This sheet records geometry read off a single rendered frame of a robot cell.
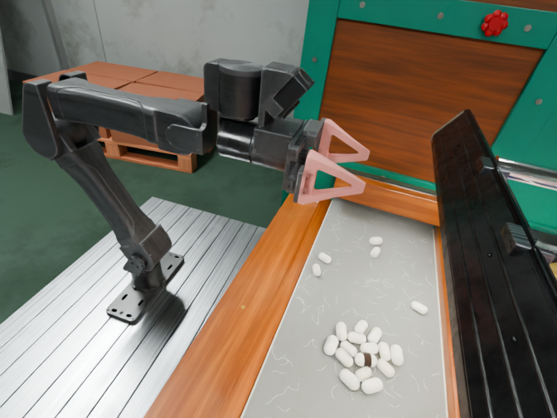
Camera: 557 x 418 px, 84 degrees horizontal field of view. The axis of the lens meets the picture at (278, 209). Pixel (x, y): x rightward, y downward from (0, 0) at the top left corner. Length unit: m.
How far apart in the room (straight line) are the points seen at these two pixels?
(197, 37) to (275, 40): 0.73
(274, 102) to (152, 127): 0.18
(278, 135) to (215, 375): 0.37
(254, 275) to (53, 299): 0.43
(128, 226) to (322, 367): 0.43
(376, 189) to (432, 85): 0.27
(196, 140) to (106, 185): 0.25
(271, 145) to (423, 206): 0.56
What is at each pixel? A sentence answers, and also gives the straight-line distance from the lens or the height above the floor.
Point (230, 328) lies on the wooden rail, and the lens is 0.59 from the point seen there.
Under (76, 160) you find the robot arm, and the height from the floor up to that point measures 0.99.
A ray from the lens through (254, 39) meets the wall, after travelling 3.00.
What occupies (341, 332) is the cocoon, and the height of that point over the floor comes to 0.76.
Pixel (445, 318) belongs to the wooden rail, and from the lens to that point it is 0.73.
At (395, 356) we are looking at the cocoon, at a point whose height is 0.76.
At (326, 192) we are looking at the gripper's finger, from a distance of 0.38.
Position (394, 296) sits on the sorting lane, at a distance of 0.74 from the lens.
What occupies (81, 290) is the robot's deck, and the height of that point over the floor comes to 0.67.
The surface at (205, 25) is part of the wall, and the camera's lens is 3.18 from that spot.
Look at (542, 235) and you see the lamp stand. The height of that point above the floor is 1.12.
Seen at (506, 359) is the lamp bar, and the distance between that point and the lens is 0.26.
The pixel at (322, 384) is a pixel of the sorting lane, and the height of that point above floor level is 0.74.
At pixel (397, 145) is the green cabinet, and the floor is 0.95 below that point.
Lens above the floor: 1.26
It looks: 36 degrees down
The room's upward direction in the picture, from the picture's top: 8 degrees clockwise
